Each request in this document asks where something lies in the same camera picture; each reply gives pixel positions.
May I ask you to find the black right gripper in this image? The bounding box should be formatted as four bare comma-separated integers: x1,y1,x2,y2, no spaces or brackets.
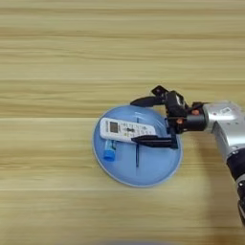
129,95,209,149

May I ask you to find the small black box white label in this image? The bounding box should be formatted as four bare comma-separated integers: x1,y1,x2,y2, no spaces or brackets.
165,90,189,118

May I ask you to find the blue glue stick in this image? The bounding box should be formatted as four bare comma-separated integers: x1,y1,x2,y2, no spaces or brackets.
102,139,117,162

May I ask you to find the round blue plate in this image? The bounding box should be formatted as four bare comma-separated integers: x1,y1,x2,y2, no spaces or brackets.
91,104,185,189

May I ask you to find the white remote control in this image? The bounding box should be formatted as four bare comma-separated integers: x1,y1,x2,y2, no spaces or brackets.
99,117,157,144

